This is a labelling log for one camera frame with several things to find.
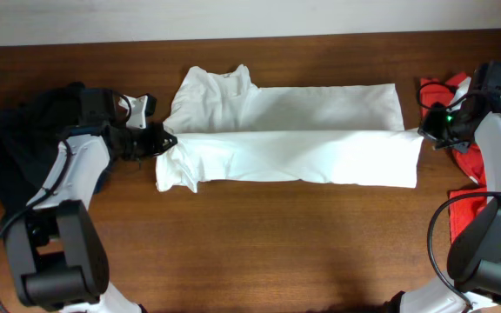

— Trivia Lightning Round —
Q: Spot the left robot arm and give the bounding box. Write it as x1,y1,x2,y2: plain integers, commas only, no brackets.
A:
0,123,177,312

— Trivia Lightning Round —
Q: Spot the black folded clothes pile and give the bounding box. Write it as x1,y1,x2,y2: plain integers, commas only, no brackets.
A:
0,81,117,214

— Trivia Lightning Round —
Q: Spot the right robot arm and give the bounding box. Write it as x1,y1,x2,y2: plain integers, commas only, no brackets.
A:
382,61,501,313

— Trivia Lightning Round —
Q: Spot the red t-shirt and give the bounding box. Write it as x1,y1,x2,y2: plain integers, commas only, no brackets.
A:
418,71,501,253

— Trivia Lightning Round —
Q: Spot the white printed t-shirt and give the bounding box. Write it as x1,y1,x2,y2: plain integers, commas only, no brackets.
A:
156,65,422,192

